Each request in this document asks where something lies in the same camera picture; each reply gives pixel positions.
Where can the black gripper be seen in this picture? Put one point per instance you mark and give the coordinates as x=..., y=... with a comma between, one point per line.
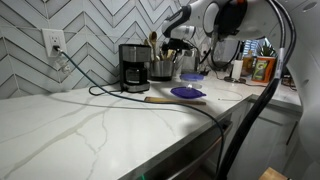
x=176, y=44

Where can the slotted wooden spoon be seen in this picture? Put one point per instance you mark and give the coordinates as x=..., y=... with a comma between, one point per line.
x=170, y=54

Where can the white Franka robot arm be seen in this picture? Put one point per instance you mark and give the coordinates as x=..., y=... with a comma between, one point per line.
x=300, y=66

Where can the round wooden spoon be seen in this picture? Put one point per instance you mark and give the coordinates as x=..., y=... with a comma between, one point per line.
x=153, y=41

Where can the glass electric kettle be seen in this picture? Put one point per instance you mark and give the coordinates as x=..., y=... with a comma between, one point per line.
x=190, y=63

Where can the steel utensil holder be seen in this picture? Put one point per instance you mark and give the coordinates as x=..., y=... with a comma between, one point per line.
x=162, y=70

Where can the blue-lidded plastic container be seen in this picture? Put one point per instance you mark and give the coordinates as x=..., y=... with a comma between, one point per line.
x=191, y=79

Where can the black steel coffee maker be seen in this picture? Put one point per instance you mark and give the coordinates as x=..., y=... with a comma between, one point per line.
x=134, y=68

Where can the purple plastic lid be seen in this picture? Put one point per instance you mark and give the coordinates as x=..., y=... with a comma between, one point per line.
x=187, y=92

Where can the flat wooden spatula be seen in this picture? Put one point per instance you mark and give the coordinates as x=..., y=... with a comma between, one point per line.
x=173, y=100

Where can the white paper towel roll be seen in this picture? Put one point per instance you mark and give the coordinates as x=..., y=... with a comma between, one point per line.
x=237, y=69

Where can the amber liquid bottle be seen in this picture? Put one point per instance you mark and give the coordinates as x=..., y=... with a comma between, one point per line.
x=247, y=63

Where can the orange Gatorade tub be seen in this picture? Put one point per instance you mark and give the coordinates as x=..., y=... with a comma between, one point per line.
x=263, y=69

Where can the green potted plant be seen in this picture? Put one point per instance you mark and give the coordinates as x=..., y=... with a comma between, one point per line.
x=267, y=49

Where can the white plug-in charger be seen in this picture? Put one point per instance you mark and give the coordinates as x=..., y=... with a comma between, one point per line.
x=63, y=66

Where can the white kitchen cabinet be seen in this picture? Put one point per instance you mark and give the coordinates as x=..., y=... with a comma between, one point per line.
x=278, y=143

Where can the light wooden board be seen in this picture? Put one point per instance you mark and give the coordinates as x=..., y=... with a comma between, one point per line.
x=272, y=174

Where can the white wall outlet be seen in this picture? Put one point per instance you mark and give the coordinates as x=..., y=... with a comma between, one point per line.
x=53, y=40

